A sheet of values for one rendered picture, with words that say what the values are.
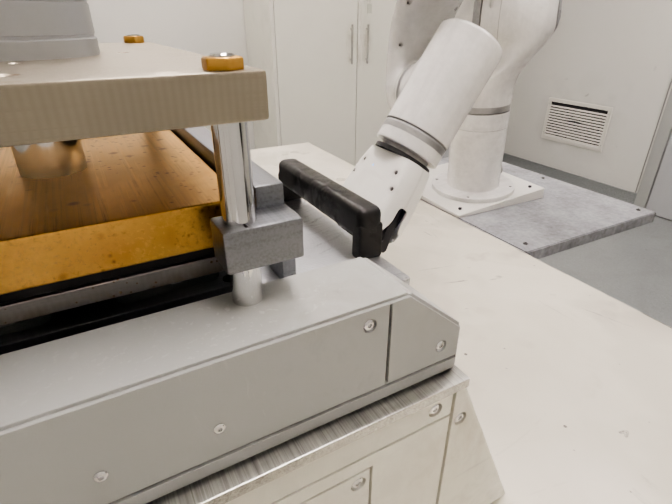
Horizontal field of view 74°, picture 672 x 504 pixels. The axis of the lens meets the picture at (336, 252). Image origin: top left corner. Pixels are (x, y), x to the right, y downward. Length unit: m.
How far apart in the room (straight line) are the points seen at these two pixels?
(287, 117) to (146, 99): 2.39
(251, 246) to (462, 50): 0.41
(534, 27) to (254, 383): 0.88
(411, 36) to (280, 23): 1.89
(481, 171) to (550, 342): 0.51
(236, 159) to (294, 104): 2.38
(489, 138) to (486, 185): 0.11
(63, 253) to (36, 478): 0.09
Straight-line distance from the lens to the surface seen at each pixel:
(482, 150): 1.05
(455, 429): 0.34
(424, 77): 0.56
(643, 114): 3.54
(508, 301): 0.73
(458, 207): 1.02
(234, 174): 0.20
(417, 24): 0.66
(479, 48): 0.57
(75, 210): 0.25
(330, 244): 0.35
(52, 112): 0.18
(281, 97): 2.54
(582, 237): 1.01
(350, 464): 0.29
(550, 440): 0.54
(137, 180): 0.28
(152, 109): 0.19
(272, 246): 0.22
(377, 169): 0.55
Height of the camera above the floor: 1.13
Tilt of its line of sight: 27 degrees down
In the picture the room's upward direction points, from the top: straight up
